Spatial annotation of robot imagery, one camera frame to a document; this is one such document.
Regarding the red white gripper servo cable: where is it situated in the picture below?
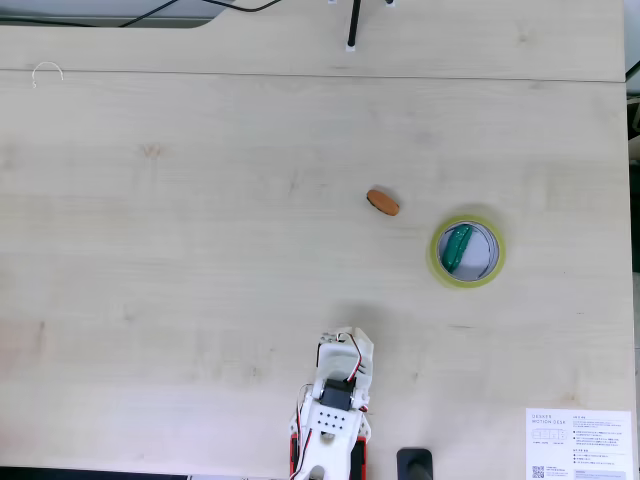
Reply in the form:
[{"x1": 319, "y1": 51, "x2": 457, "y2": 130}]
[{"x1": 337, "y1": 332, "x2": 369, "y2": 386}]

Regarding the red white arm servo cable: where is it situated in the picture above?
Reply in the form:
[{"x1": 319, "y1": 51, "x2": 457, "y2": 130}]
[{"x1": 294, "y1": 382, "x2": 314, "y2": 476}]

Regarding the yellow tape roll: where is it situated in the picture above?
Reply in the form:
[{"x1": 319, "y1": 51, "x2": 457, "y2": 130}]
[{"x1": 429, "y1": 213, "x2": 507, "y2": 290}]

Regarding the black cable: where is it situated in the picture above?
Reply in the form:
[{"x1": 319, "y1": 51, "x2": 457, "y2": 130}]
[{"x1": 117, "y1": 0, "x2": 282, "y2": 27}]

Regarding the thin white wire loop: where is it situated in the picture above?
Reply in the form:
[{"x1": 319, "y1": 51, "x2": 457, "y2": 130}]
[{"x1": 30, "y1": 60, "x2": 65, "y2": 90}]

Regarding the black monitor stand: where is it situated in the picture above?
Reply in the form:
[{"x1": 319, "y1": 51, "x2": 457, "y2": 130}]
[{"x1": 396, "y1": 447, "x2": 434, "y2": 480}]

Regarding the white printed paper sheet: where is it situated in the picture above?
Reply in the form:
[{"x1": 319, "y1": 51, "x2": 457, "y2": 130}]
[{"x1": 525, "y1": 408, "x2": 633, "y2": 480}]

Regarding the black camera tripod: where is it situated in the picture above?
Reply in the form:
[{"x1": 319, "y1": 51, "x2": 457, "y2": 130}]
[{"x1": 327, "y1": 0, "x2": 397, "y2": 53}]

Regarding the green toy cucumber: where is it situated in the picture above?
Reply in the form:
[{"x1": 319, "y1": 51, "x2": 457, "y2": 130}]
[{"x1": 440, "y1": 224, "x2": 475, "y2": 274}]

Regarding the toy hamburger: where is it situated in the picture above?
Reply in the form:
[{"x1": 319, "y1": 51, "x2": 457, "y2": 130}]
[{"x1": 366, "y1": 188, "x2": 402, "y2": 218}]

